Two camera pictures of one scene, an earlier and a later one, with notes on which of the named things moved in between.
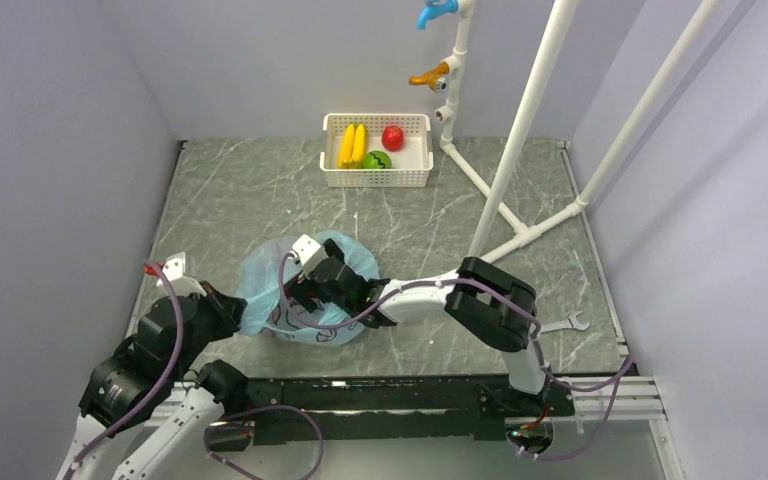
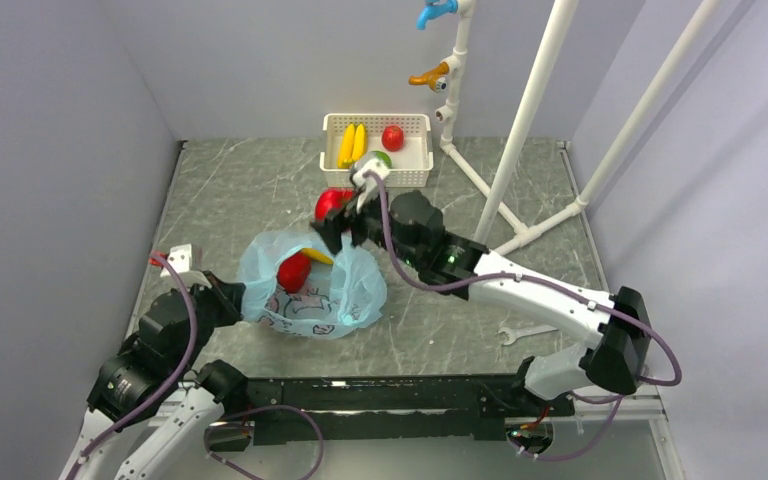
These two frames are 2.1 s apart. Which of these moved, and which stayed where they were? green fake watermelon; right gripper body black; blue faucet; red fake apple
Moved: right gripper body black
Stayed: green fake watermelon; red fake apple; blue faucet
